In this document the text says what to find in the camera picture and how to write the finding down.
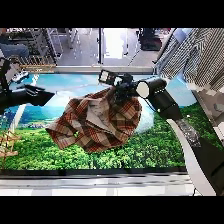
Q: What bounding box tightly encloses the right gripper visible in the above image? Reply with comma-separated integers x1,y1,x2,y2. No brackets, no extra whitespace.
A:
114,73,139,103

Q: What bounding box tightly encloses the red-brown checked shirt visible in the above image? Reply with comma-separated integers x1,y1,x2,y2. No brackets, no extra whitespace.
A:
45,86,143,154

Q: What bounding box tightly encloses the grey striped shirt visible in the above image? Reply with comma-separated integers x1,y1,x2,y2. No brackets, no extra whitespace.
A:
153,27,224,92

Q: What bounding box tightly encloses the grey patterned garment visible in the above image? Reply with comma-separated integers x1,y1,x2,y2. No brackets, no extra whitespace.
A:
188,81,224,145

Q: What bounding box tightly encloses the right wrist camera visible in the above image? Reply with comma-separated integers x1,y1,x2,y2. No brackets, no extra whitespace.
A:
98,69,123,87

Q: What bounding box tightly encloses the silver frame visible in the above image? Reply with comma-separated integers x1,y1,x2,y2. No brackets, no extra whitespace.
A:
0,172,202,197

